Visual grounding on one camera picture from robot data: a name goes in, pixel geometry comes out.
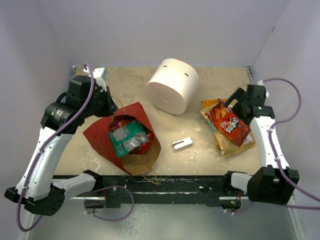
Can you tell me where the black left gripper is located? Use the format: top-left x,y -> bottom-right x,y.
82,86 -> 119,118

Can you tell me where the red white snack packet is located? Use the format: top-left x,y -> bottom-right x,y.
205,99 -> 251,147

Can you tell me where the red paper bag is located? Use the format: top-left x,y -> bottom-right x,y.
83,102 -> 161,185

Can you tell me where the teal white snack packet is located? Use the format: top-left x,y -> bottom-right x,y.
108,119 -> 151,158

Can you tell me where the tan snack bag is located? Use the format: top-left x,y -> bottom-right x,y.
199,105 -> 256,157

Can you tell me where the orange kettle chips bag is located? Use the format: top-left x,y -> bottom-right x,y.
201,99 -> 219,108

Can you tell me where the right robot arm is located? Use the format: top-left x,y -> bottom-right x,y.
222,84 -> 300,205

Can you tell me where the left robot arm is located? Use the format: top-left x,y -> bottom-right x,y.
4,75 -> 118,216

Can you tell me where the white cylindrical bin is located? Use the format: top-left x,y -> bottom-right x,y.
146,58 -> 200,115

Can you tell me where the small white stapler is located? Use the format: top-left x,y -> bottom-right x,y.
172,137 -> 193,151

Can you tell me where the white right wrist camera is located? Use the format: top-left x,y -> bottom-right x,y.
257,80 -> 270,99

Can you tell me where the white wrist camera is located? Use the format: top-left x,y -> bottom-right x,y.
257,80 -> 270,99
92,67 -> 108,90

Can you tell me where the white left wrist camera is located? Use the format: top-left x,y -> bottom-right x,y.
92,67 -> 108,90

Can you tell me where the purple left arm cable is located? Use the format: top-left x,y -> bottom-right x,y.
16,61 -> 96,232

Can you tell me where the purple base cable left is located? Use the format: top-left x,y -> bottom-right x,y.
83,185 -> 136,222

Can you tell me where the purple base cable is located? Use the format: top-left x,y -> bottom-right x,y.
222,197 -> 255,215
83,185 -> 136,222

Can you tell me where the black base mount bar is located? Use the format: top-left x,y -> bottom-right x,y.
73,169 -> 253,210

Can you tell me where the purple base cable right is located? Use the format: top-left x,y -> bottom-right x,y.
222,197 -> 255,215

